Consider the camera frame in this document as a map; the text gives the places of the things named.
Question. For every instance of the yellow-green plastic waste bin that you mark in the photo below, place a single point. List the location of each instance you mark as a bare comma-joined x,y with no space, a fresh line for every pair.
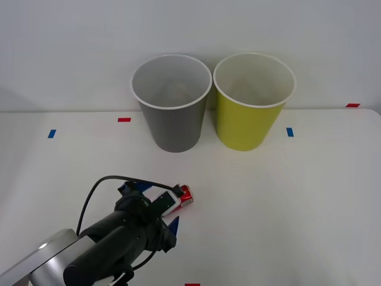
244,125

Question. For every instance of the red drink can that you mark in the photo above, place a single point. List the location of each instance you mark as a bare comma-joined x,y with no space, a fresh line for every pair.
188,195

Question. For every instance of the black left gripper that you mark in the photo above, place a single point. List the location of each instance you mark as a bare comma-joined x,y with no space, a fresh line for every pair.
134,208

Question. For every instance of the grey plastic waste bin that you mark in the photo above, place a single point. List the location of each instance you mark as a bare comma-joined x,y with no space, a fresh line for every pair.
175,128

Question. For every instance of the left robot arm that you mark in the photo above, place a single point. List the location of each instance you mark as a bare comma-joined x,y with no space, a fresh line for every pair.
53,256

